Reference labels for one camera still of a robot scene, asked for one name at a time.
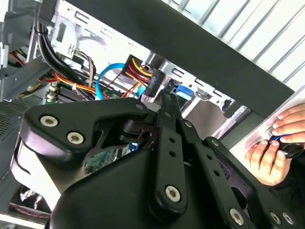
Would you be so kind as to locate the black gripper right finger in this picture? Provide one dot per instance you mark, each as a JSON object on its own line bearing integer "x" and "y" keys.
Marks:
{"x": 214, "y": 164}

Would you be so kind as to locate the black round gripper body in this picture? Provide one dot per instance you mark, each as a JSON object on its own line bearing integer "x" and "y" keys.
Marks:
{"x": 114, "y": 195}

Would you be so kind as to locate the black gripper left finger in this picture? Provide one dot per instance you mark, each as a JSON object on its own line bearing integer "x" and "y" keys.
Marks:
{"x": 54, "y": 140}

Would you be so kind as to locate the hard disk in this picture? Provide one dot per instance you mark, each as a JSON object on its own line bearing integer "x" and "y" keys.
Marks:
{"x": 183, "y": 91}

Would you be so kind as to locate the person's left hand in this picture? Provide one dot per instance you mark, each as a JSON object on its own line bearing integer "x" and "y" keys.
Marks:
{"x": 267, "y": 164}

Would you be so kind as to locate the person's right hand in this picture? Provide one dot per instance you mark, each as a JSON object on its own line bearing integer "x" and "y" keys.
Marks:
{"x": 293, "y": 121}

